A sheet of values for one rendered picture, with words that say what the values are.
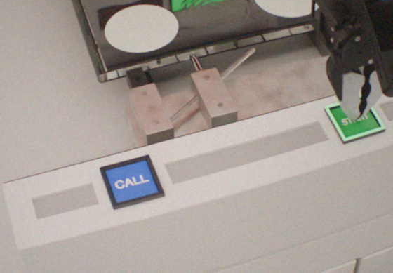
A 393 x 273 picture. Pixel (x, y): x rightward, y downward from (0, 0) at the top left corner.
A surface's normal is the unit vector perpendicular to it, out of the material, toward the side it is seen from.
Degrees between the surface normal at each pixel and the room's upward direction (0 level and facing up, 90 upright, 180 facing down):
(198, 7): 0
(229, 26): 0
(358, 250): 90
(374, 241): 90
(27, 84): 0
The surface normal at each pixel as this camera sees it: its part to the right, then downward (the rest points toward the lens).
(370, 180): 0.32, 0.69
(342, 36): -0.63, -0.37
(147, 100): -0.03, -0.68
